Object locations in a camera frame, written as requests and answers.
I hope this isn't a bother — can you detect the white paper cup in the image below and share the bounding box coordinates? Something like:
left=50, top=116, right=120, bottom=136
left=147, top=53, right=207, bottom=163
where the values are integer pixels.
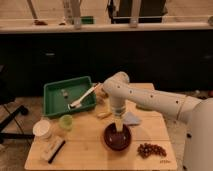
left=33, top=120, right=51, bottom=139

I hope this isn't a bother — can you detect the small object in tray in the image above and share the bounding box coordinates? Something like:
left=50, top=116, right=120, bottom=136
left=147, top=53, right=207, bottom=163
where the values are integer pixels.
left=61, top=89, right=68, bottom=98

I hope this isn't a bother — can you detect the yellow banana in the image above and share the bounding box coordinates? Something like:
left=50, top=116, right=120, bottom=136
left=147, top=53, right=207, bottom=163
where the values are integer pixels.
left=97, top=100, right=112, bottom=119

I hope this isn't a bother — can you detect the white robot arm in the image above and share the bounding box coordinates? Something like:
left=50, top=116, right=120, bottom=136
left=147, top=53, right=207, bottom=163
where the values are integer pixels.
left=103, top=72, right=213, bottom=171

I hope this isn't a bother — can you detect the blue cloth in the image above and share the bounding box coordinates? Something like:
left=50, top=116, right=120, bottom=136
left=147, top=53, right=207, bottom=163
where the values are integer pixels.
left=123, top=112, right=141, bottom=125

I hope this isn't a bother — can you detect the black office chair base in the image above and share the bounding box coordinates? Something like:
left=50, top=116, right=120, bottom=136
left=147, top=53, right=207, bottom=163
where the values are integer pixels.
left=0, top=64, right=34, bottom=144

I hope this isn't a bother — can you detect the green cup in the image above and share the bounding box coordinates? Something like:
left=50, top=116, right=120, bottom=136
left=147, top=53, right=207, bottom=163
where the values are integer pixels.
left=59, top=115, right=72, bottom=131

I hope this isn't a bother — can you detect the bunch of brown grapes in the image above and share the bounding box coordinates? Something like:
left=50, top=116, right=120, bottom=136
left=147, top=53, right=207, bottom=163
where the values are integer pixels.
left=137, top=143, right=167, bottom=158

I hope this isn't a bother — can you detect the dark maroon bowl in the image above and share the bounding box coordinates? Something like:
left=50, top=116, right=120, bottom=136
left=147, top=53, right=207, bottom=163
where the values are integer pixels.
left=103, top=123, right=132, bottom=151

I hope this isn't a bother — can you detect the brush with black handle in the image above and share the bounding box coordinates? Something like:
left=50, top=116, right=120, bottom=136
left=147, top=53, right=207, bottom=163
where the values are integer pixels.
left=41, top=136, right=65, bottom=163

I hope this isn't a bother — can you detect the green plastic tray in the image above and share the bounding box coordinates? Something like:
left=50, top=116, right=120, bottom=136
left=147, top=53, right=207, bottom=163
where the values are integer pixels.
left=43, top=76, right=96, bottom=118

